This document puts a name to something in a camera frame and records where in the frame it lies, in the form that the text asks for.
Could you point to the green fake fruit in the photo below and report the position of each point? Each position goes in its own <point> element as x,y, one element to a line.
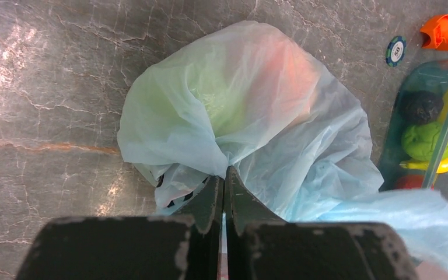
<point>420,141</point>

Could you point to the dark brown fake fruit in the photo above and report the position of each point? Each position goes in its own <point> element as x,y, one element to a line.
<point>421,107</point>

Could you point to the teal plastic bin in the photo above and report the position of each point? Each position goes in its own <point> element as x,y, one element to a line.
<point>433,77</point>

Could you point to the orange curved toy piece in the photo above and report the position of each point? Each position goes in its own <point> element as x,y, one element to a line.
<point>435,32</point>

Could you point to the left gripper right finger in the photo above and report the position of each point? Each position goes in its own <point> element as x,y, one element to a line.
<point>261,245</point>

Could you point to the red fake mango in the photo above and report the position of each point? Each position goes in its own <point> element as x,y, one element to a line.
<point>410,181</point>

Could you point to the light blue plastic bag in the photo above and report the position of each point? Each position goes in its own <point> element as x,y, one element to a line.
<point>248,96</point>

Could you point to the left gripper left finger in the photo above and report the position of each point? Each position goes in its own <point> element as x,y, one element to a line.
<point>184,245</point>

